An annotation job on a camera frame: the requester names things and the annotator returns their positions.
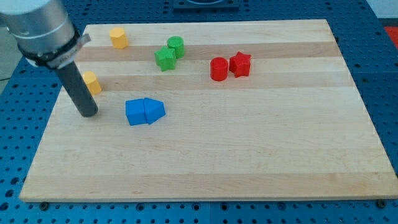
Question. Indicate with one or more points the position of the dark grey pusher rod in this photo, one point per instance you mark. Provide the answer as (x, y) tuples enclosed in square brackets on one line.
[(74, 84)]

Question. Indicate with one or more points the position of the yellow heart block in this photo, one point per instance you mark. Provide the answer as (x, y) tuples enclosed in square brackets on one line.
[(92, 82)]

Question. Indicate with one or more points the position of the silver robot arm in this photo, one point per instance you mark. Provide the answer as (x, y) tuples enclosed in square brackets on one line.
[(47, 37)]

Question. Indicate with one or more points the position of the yellow hexagon block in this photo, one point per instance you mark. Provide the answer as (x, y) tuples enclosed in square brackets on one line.
[(118, 38)]

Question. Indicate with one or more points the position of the blue cube block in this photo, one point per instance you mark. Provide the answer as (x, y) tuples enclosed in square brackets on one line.
[(135, 112)]

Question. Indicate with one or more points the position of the blue pentagon block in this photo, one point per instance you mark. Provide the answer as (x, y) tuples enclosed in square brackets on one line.
[(154, 110)]

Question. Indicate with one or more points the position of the green star block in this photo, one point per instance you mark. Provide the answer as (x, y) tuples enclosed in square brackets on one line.
[(165, 58)]

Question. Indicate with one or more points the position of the green cylinder block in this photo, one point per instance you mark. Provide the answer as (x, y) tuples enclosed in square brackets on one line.
[(176, 43)]

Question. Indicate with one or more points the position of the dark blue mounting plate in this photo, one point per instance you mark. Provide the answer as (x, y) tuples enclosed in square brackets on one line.
[(205, 4)]

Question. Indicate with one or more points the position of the red cylinder block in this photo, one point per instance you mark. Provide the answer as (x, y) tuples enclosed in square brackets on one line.
[(218, 69)]

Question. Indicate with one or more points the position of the red star block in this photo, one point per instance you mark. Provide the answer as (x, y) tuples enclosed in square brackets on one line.
[(240, 65)]

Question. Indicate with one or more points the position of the light wooden board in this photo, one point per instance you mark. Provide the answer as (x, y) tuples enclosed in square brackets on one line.
[(295, 129)]

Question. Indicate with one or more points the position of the red object at edge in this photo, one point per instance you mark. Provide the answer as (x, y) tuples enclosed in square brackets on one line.
[(392, 32)]

